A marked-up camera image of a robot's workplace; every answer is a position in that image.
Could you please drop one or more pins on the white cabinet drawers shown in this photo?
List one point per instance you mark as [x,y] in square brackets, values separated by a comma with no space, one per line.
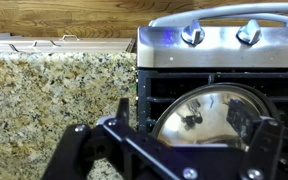
[17,43]

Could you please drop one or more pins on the silver drawer pull handle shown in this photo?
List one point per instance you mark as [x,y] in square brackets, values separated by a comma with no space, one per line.
[69,37]

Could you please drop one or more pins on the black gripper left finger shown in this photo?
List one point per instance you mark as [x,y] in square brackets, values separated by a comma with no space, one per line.
[80,146]

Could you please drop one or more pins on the oven door handle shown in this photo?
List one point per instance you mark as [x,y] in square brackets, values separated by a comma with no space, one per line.
[274,11]

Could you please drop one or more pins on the stainless steel gas stove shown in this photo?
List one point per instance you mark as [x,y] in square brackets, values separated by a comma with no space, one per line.
[168,67]

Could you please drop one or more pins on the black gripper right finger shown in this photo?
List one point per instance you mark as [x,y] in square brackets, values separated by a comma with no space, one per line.
[267,141]

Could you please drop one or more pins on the silver stove knob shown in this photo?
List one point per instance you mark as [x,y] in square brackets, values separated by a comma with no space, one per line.
[249,33]
[193,34]

